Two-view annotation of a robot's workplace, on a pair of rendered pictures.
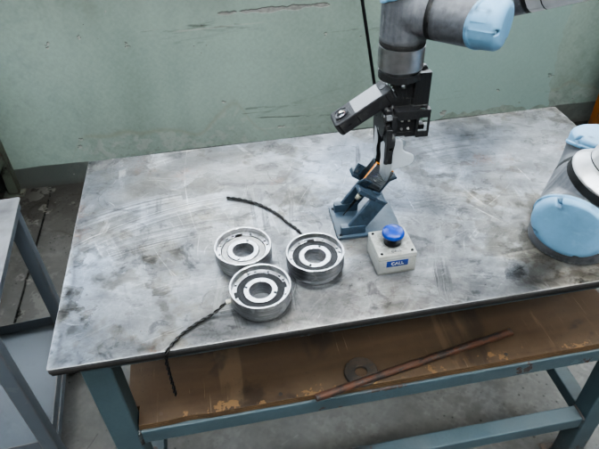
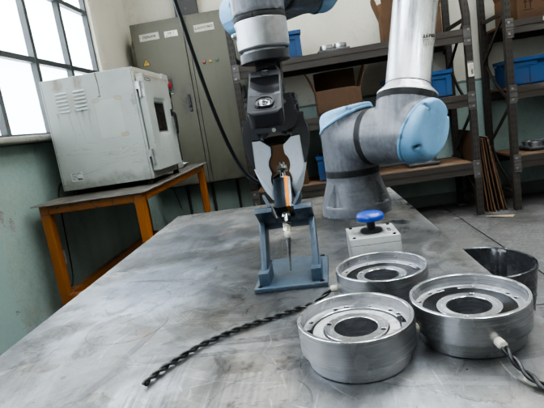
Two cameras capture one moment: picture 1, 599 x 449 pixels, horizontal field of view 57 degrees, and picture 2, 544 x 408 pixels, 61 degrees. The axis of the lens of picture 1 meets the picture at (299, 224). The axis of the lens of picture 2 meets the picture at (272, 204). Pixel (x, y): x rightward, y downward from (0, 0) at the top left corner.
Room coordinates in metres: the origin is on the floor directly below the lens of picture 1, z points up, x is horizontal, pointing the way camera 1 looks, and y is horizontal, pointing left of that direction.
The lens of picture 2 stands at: (0.70, 0.50, 1.02)
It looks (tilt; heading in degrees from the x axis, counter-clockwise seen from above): 10 degrees down; 285
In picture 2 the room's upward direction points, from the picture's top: 9 degrees counter-clockwise
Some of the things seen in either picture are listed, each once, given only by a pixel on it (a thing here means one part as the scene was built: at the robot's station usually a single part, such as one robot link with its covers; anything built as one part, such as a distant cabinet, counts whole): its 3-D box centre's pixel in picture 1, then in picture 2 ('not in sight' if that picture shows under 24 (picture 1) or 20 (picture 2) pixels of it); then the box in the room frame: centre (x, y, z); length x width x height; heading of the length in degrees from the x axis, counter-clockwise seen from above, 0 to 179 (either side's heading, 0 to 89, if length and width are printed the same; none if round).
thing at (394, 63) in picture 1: (400, 55); (260, 38); (0.86, -0.17, 1.14); 0.08 x 0.08 x 0.05
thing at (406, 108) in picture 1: (400, 101); (271, 95); (0.86, -0.18, 1.06); 0.09 x 0.08 x 0.12; 97
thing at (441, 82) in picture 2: not in sight; (414, 88); (0.42, -3.74, 1.11); 0.52 x 0.38 x 0.22; 9
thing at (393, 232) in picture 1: (392, 240); (371, 227); (0.74, -0.17, 0.85); 0.04 x 0.04 x 0.05
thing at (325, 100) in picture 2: not in sight; (336, 91); (1.08, -3.61, 1.19); 0.52 x 0.42 x 0.38; 9
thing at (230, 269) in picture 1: (243, 253); (357, 335); (0.74, 0.11, 0.82); 0.10 x 0.10 x 0.04
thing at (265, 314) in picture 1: (260, 293); (469, 313); (0.64, 0.07, 0.82); 0.10 x 0.10 x 0.04
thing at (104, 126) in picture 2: not in sight; (124, 130); (2.26, -2.10, 1.10); 0.62 x 0.61 x 0.65; 99
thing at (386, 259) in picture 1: (394, 249); (372, 243); (0.74, -0.17, 0.82); 0.08 x 0.07 x 0.05; 99
